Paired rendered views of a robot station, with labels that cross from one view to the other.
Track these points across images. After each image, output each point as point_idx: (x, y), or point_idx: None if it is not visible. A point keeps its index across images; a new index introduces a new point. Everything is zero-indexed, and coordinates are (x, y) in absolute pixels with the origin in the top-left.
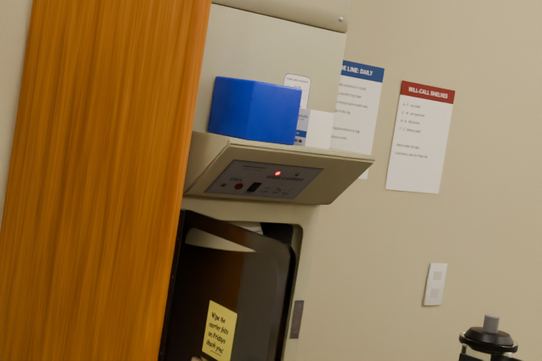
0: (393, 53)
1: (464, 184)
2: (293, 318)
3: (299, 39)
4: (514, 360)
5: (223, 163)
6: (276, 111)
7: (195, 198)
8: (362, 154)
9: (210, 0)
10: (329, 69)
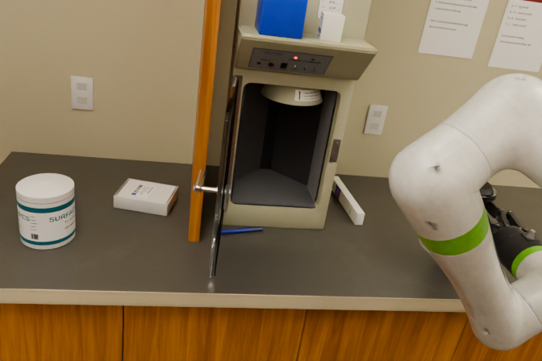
0: None
1: None
2: (331, 150)
3: None
4: (494, 205)
5: (247, 49)
6: (283, 14)
7: (250, 69)
8: (364, 47)
9: None
10: None
